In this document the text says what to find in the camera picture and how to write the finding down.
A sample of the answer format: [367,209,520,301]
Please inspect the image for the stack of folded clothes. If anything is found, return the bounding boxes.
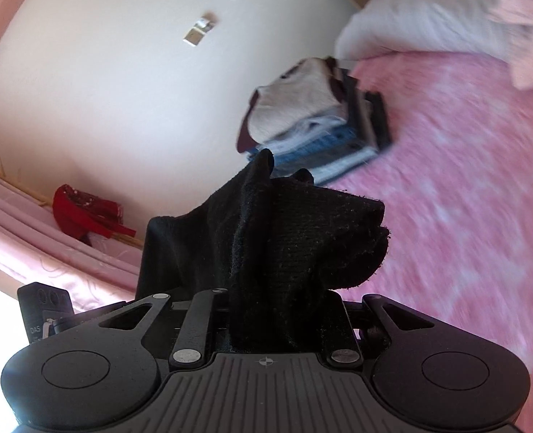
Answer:
[237,56,353,154]

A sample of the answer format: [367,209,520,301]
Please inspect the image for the black folded garment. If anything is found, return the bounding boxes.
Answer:
[338,72,393,152]

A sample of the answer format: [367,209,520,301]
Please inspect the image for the white folded garment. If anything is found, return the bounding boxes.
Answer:
[271,117,353,147]

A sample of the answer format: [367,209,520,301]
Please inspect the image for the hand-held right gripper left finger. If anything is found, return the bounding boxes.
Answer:
[99,288,231,371]

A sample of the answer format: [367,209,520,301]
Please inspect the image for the striped quilt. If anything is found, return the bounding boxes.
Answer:
[334,0,520,61]

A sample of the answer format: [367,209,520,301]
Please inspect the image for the black knit garment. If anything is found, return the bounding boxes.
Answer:
[135,148,391,355]

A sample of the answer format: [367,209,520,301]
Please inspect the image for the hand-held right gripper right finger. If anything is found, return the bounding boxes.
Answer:
[325,292,436,366]

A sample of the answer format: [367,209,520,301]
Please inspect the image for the grey striped folded garment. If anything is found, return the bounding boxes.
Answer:
[311,144,380,185]

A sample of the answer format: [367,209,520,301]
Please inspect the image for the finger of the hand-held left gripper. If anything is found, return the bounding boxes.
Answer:
[52,300,134,331]

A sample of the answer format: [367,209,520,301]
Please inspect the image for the folded blue jeans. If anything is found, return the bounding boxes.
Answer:
[248,126,362,170]

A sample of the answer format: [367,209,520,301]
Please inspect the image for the pink floral blanket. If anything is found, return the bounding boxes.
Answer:
[311,49,533,416]

